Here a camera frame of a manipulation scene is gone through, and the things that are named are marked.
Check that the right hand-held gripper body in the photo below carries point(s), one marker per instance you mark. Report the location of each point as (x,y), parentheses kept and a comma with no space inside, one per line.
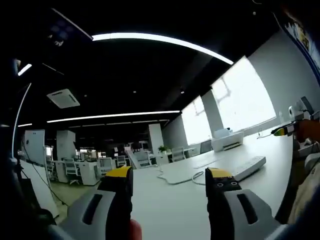
(303,110)

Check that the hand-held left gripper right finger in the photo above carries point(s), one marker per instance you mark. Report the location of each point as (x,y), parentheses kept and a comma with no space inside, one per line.
(225,215)

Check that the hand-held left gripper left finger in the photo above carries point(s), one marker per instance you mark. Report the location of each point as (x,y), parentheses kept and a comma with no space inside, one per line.
(85,217)

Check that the white power strip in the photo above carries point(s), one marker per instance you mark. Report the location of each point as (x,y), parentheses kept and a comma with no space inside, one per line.
(247,166)

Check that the straight ceiling light strip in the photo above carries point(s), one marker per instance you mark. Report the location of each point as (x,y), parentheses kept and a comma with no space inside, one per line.
(112,116)

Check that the side ceiling light strip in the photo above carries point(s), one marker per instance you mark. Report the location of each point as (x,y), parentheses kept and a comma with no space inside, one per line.
(18,115)

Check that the long curved ceiling light strip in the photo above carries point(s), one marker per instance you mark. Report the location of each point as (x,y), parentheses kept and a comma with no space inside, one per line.
(162,40)

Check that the short ceiling light strip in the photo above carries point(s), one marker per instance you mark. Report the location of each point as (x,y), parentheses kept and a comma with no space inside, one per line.
(24,70)

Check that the person's left hand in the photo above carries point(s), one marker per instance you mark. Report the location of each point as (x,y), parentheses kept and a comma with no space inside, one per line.
(135,231)

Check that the group of white office desks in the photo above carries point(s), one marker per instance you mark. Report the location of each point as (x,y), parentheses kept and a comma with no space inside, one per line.
(82,167)

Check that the large bright window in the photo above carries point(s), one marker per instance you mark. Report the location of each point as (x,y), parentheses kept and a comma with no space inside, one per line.
(245,100)

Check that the white low partition panel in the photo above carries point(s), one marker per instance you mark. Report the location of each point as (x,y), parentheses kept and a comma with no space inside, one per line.
(41,190)

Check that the white table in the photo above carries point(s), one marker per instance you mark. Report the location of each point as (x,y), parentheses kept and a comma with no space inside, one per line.
(170,207)

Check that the white printer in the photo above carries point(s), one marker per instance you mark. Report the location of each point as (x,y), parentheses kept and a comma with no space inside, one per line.
(226,141)

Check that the grey office chair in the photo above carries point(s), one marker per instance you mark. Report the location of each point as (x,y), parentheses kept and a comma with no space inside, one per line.
(206,147)

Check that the white mesh office chair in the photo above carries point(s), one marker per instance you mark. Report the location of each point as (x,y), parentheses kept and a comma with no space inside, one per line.
(178,153)

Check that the white standing board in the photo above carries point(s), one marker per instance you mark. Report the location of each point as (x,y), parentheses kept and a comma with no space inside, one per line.
(35,147)

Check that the small bright window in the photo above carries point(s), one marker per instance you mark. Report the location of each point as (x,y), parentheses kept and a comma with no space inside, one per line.
(197,122)

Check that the potted green plant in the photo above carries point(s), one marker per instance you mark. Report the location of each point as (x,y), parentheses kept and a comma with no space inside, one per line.
(163,149)

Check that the ceiling air conditioner unit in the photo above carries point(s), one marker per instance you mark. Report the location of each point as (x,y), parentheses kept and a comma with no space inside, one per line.
(63,98)

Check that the blue framed wall board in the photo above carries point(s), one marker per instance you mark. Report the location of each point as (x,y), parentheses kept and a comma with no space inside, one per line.
(303,40)

